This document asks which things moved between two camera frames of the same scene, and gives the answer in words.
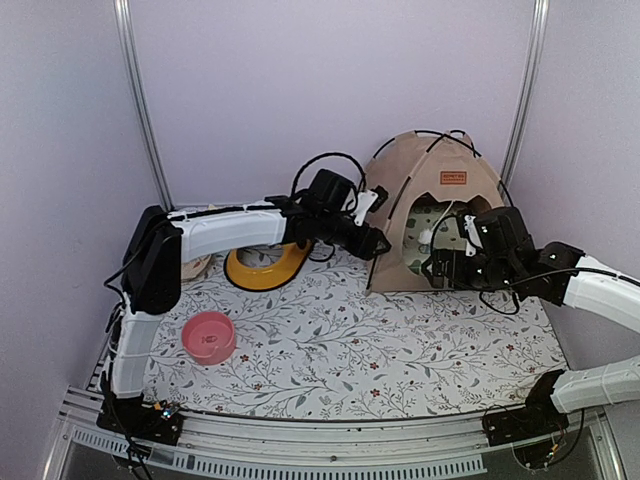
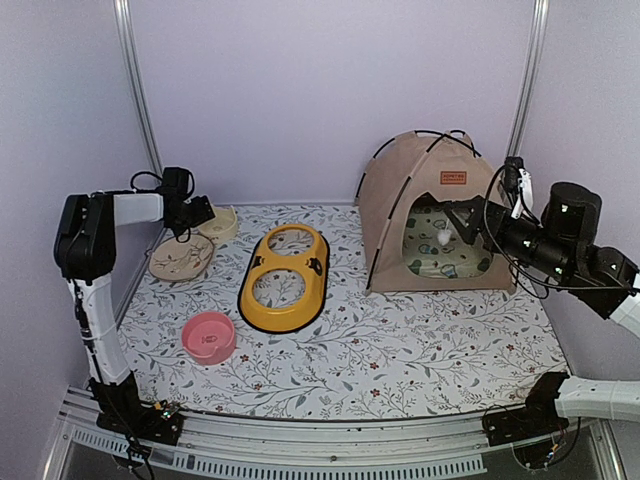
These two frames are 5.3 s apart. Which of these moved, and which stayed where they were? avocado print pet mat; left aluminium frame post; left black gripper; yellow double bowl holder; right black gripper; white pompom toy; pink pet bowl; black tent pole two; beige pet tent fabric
Moved: white pompom toy; right black gripper; yellow double bowl holder; left black gripper
Stayed: avocado print pet mat; left aluminium frame post; black tent pole two; beige pet tent fabric; pink pet bowl
